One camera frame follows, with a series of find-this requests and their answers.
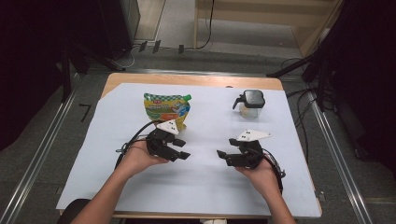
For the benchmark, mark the metal floor rail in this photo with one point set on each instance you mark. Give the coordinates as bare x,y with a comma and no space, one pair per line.
193,72
37,161
339,155

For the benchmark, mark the person's right hand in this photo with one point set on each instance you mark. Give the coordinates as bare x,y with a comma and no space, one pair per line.
264,177

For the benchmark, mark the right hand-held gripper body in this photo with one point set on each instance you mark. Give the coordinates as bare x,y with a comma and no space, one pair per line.
249,155

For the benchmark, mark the yellow green spout pouch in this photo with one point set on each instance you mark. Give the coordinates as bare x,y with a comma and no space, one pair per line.
166,107

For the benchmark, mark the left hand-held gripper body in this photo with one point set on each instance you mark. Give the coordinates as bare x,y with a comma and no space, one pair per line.
158,141

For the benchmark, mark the black stand leg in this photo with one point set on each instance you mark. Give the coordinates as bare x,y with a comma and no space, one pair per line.
93,57
289,67

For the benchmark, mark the light wooden shelf unit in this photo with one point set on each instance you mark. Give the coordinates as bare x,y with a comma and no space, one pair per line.
267,15

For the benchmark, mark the black cabinet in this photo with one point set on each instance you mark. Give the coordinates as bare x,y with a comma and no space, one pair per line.
120,25

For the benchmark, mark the person's left hand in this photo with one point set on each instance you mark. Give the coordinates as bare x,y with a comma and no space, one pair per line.
137,158

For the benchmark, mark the black curtain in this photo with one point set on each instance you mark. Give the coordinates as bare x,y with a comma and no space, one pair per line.
367,62
31,62

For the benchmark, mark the wooden table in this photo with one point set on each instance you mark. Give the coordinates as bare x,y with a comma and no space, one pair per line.
193,79

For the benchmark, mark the small black floor bracket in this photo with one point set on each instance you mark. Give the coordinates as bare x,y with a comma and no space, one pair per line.
181,49
156,46
143,46

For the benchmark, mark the clear jar with black lid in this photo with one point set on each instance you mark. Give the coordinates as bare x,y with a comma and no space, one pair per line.
252,101

